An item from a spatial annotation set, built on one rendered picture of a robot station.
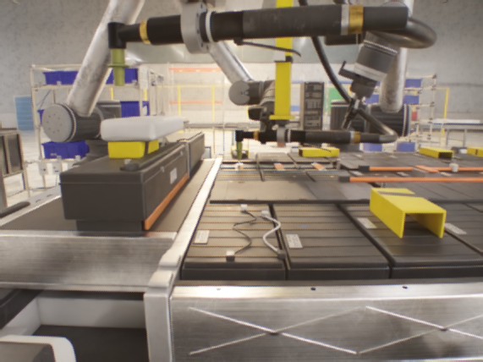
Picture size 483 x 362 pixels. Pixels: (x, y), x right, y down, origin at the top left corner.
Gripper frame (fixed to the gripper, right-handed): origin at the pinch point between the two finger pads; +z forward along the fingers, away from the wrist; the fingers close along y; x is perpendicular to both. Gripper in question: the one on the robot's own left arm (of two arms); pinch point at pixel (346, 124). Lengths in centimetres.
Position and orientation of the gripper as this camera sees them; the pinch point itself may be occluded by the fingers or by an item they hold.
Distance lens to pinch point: 118.2
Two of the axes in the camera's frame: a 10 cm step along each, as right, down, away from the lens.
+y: 2.7, -3.7, 8.9
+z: -2.9, 8.5, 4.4
